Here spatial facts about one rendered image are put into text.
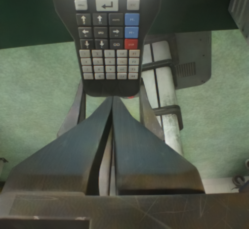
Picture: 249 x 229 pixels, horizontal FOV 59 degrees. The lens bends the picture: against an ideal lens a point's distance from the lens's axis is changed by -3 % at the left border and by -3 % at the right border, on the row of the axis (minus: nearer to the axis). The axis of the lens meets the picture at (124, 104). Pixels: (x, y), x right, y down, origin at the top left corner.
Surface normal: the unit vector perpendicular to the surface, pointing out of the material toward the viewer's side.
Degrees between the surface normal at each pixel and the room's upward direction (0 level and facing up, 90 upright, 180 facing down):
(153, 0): 0
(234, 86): 0
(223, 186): 90
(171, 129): 90
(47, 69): 0
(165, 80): 90
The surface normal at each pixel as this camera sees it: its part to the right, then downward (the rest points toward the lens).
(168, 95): -0.28, -0.59
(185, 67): 0.01, 0.79
